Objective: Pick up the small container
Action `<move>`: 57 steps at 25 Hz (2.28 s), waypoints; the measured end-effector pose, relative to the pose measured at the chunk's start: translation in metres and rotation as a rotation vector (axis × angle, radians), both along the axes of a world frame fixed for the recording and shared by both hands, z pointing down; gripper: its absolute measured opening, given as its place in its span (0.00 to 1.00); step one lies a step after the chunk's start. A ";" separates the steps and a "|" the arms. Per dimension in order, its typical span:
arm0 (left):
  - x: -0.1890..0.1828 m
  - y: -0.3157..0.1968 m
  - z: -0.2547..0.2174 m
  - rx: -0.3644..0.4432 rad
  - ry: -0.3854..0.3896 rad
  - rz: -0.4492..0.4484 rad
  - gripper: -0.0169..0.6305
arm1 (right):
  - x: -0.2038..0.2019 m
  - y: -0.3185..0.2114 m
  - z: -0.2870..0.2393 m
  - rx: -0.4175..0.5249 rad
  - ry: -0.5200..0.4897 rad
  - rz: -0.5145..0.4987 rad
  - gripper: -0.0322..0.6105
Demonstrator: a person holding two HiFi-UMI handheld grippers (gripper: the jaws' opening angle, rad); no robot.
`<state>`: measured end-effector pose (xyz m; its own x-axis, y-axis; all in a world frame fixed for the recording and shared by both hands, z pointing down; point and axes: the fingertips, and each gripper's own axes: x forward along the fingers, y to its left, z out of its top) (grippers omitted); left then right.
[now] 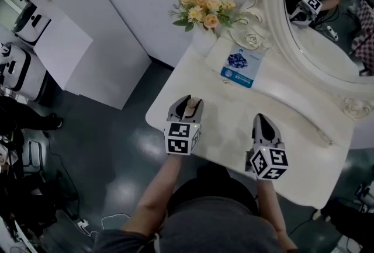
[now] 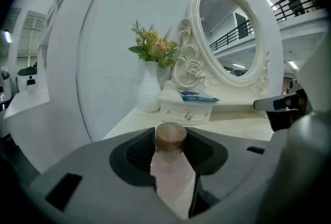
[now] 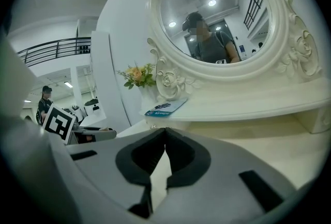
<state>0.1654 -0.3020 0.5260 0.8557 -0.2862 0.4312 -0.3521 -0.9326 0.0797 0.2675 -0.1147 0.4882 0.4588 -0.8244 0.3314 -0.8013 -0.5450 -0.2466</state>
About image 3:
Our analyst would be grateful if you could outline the white ornate oval mirror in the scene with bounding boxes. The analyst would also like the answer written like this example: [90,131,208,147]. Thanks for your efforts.
[146,0,324,105]

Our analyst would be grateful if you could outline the blue and white booklet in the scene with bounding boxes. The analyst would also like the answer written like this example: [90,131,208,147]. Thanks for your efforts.
[144,98,188,118]

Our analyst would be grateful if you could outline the yellow flower bouquet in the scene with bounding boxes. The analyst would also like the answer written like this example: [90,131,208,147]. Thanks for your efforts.
[116,61,157,91]

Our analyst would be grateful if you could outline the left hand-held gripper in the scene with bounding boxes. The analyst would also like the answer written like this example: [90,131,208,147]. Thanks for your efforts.
[42,103,117,145]

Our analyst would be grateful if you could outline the white dressing table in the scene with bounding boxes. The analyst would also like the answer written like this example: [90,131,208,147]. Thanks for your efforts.
[116,77,331,192]

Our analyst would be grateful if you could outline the black metal railing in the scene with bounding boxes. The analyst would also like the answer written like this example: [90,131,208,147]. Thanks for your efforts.
[17,36,92,67]

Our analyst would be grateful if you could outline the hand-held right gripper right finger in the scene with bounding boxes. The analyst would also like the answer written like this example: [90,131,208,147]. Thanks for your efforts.
[154,127,300,224]

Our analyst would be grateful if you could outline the white vase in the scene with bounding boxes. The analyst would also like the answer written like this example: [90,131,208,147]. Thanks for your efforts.
[138,85,159,113]

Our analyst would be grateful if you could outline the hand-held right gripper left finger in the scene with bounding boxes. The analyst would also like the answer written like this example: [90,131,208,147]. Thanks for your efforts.
[65,127,167,219]

